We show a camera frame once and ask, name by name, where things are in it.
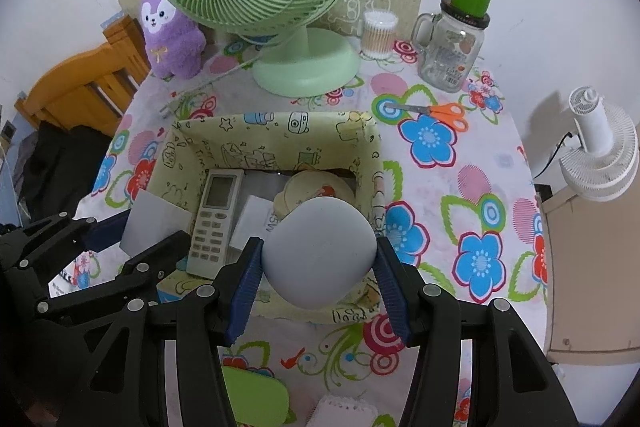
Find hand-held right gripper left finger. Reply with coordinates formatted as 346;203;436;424
55;236;264;427

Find white clip fan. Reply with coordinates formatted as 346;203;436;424
559;87;640;202

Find purple plush toy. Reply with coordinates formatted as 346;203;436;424
138;0;207;80

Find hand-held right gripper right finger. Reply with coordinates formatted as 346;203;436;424
376;238;581;427

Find printed yellow storage box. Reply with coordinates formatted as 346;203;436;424
156;109;387;325

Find clear cotton swab container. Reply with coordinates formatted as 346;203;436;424
361;11;399;60

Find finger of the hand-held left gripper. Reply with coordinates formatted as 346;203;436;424
35;231;193;323
0;211;130;278

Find black clothing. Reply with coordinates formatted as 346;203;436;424
22;122;118;218

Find white card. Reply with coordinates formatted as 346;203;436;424
121;190;196;258

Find pale blue packet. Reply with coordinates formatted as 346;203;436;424
156;269;221;303

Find pale grey egg-shaped object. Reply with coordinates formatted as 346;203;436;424
262;198;377;310

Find orange handled scissors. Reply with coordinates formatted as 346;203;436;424
384;102;470;131

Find white remote control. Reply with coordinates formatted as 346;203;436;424
186;169;245;279

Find white fan cable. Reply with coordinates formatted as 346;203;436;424
160;52;281;118

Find beige cabinet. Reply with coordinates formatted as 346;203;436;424
537;184;640;365

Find white paper box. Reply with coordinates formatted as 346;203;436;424
235;195;281;238

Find black fan cable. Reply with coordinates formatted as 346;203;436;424
532;131;573;180

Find glass jar mug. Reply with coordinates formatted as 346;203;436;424
411;0;490;94

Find floral tablecloth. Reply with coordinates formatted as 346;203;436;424
47;32;551;427

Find wooden chair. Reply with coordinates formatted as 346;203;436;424
14;16;151;138

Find round cream pocket mirror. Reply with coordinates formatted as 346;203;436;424
274;170;357;220

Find green case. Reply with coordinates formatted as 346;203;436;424
221;366;291;425

